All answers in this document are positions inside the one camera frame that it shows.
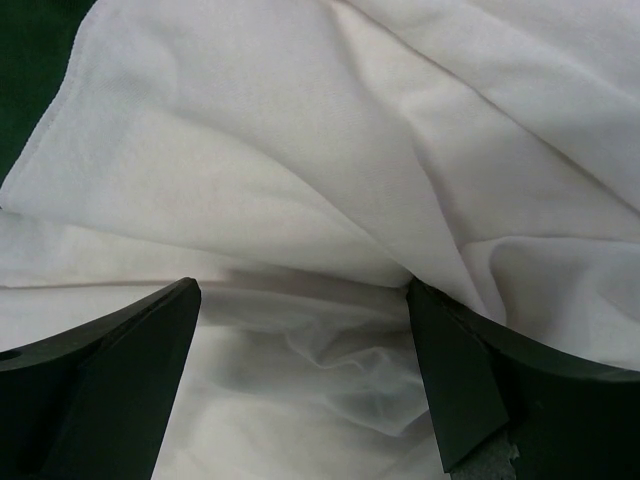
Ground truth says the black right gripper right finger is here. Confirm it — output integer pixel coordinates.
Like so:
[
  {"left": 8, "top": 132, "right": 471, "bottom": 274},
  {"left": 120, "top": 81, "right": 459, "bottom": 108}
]
[{"left": 407, "top": 281, "right": 639, "bottom": 479}]

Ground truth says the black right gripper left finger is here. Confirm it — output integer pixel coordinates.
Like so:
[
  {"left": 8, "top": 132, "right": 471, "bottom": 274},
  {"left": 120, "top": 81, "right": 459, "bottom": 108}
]
[{"left": 1, "top": 278, "right": 201, "bottom": 480}]

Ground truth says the white and green t-shirt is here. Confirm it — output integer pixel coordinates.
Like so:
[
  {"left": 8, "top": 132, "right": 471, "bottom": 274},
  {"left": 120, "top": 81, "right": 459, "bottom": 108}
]
[{"left": 1, "top": 1, "right": 639, "bottom": 479}]

